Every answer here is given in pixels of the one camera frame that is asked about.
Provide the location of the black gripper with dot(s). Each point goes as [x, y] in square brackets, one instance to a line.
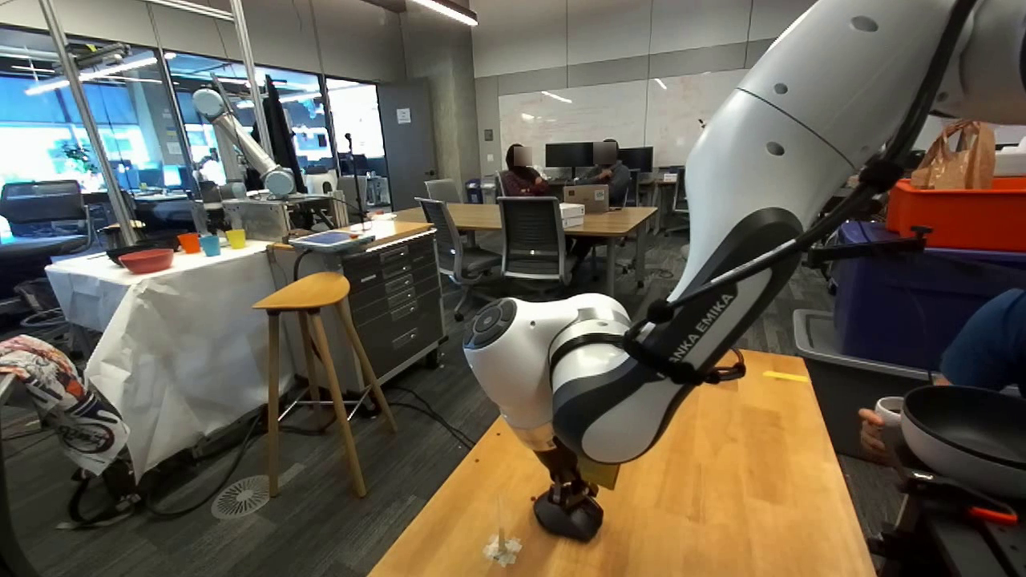
[564, 464]

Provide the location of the black computer mouse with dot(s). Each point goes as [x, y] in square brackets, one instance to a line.
[564, 521]

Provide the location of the silver background robot arm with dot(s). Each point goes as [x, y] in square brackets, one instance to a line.
[245, 145]

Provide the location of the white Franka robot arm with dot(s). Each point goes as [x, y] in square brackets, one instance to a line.
[811, 118]

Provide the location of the person's hand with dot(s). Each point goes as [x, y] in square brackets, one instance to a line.
[881, 436]

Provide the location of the grey mesh office chair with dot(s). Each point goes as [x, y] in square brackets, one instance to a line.
[529, 243]

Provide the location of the grey drawer cabinet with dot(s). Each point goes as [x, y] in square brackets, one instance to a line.
[394, 299]

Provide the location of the long wooden desk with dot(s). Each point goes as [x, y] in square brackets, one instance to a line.
[609, 223]

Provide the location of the grey plastic bin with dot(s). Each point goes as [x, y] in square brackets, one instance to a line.
[845, 373]

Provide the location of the silver laptop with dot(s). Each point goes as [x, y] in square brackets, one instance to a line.
[585, 196]

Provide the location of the seated person in dark top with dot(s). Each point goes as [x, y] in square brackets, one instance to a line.
[609, 170]

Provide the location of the seated person with dark hair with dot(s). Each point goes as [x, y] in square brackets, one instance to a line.
[521, 170]

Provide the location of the wooden bar stool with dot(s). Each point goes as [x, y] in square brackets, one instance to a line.
[310, 294]

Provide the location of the black computer monitor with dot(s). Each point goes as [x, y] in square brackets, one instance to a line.
[567, 154]

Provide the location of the blue storage bin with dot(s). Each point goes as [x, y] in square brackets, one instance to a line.
[907, 310]

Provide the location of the grey door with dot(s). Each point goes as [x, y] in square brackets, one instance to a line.
[404, 138]

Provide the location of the black frying pan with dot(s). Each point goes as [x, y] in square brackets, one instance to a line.
[965, 434]

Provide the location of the yellow cup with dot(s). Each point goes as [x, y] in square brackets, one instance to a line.
[234, 238]

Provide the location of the table with white cloth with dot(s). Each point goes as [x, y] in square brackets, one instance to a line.
[178, 341]

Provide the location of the blue cup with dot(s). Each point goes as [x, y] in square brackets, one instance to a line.
[209, 246]

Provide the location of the person in blue shirt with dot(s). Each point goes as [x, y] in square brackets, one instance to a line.
[987, 341]

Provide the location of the orange cup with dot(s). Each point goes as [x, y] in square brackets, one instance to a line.
[187, 243]

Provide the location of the orange crate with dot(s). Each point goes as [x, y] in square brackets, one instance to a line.
[957, 218]

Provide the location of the red bowl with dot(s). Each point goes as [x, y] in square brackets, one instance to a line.
[145, 262]

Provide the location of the brown paper bag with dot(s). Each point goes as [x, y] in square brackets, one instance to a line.
[957, 163]

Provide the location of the colourful printed bag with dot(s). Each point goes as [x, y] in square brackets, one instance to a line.
[52, 402]

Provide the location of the aluminium frame pole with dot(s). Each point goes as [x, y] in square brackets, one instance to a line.
[88, 128]

